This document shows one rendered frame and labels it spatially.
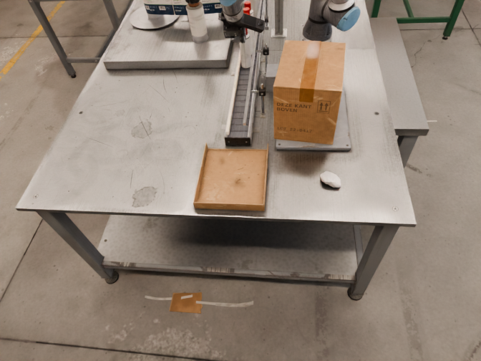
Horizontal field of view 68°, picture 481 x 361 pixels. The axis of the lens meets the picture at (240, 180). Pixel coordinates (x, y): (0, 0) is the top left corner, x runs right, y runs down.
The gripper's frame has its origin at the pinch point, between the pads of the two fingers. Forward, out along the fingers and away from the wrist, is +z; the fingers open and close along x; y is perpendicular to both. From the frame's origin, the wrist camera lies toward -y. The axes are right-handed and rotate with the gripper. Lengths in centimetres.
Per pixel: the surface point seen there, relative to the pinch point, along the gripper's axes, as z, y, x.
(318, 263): 40, -37, 98
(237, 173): -9, -1, 61
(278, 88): -24.0, -15.9, 31.6
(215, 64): 25.2, 18.5, -0.9
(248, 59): 14.4, 0.1, 1.9
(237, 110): 3.2, 2.2, 30.9
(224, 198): -15, 3, 71
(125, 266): 36, 63, 105
